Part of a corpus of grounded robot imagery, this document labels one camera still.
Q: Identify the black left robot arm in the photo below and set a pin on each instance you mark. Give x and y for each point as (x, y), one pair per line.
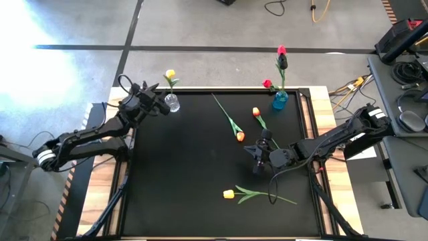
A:
(87, 137)

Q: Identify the black artificial tulip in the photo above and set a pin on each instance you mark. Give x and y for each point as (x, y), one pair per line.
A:
(283, 62)

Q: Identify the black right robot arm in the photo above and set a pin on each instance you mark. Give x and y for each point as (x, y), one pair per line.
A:
(334, 137)

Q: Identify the red artificial tulip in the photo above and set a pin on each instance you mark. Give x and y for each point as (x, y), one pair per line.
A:
(267, 83)

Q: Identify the white paper sheet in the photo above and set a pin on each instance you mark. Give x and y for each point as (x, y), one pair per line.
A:
(366, 154)

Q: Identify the black desk leg bar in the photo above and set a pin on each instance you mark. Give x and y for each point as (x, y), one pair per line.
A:
(361, 149)

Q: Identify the black diagonal frame strut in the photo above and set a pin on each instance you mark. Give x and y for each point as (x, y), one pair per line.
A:
(107, 207)
(331, 204)

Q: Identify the grey office desk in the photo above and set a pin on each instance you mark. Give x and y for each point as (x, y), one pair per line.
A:
(384, 87)
(401, 174)

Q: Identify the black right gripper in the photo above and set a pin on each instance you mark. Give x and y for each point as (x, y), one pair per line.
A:
(267, 152)

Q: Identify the small black table clamp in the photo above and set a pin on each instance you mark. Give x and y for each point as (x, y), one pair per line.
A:
(144, 83)

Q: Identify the blue glass vase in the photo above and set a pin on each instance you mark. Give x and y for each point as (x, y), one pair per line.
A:
(280, 102)

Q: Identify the red tulips bunch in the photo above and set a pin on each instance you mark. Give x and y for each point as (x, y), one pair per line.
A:
(282, 50)

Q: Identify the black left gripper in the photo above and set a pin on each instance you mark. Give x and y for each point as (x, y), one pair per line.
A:
(143, 100)

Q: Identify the orange artificial tulip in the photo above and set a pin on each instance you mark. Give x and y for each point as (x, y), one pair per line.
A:
(240, 136)
(256, 111)

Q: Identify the black hazard-striped floor mat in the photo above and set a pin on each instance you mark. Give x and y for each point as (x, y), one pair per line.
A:
(388, 10)
(75, 201)

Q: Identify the yellow artificial tulip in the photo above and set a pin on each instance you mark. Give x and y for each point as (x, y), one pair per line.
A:
(170, 73)
(228, 194)

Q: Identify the clear glass vase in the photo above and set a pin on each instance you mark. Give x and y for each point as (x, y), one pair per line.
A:
(173, 105)

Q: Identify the grey metal desk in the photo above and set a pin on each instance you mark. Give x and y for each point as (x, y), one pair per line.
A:
(20, 160)

